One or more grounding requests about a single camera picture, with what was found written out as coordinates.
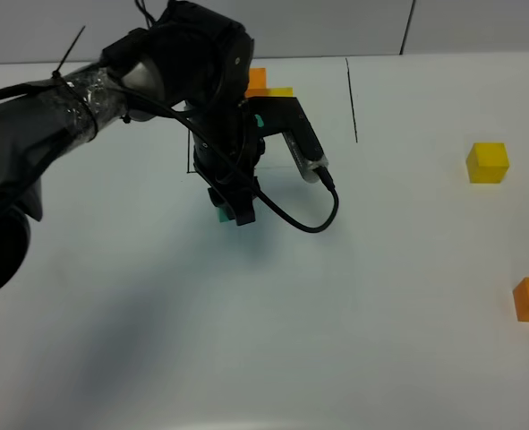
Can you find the yellow template block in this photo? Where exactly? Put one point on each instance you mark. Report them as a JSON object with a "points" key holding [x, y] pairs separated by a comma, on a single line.
{"points": [[280, 92]]}

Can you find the orange template block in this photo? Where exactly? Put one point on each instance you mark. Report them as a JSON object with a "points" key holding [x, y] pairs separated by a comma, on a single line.
{"points": [[257, 85]]}

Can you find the teal template block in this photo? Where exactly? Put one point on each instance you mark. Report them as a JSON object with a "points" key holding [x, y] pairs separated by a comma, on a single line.
{"points": [[259, 121]]}

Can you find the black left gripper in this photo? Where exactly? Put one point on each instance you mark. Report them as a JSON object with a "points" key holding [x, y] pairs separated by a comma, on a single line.
{"points": [[225, 155]]}

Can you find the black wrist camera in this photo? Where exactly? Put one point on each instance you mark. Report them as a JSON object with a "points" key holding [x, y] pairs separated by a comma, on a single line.
{"points": [[283, 115]]}

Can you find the black cable tie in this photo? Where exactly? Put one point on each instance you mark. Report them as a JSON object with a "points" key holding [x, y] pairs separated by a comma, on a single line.
{"points": [[67, 58]]}

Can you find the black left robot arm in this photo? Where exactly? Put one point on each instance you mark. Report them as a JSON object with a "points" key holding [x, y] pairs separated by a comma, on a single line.
{"points": [[190, 64]]}

